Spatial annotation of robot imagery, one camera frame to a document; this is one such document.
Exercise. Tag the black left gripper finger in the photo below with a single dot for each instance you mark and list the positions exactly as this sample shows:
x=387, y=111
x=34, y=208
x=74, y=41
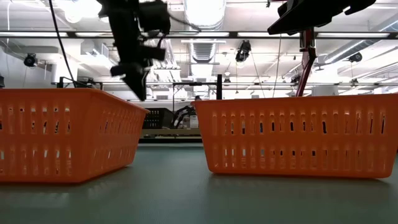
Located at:
x=138, y=85

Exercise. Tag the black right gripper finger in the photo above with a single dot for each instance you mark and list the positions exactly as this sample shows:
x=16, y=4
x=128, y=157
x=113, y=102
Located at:
x=360, y=7
x=304, y=15

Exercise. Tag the black plastic basket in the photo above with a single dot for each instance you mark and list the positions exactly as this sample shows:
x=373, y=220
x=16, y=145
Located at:
x=157, y=118

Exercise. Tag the orange plastic basket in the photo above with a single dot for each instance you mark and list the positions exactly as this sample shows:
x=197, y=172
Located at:
x=295, y=155
x=77, y=140

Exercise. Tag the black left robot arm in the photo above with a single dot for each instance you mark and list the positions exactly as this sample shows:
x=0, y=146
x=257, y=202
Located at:
x=118, y=4

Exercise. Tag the white pillar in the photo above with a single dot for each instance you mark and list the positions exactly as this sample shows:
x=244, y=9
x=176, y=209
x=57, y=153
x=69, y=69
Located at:
x=325, y=91

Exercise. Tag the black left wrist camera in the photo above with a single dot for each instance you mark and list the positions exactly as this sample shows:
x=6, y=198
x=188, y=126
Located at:
x=154, y=17

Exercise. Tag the black ceiling camera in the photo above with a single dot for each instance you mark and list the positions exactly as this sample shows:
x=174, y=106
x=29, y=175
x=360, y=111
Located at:
x=355, y=57
x=30, y=60
x=243, y=51

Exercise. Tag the silver ventilation duct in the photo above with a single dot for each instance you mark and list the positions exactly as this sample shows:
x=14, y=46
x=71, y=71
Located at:
x=203, y=18

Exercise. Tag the black frame wooden shelf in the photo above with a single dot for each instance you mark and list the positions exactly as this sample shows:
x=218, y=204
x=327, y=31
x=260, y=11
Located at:
x=219, y=87

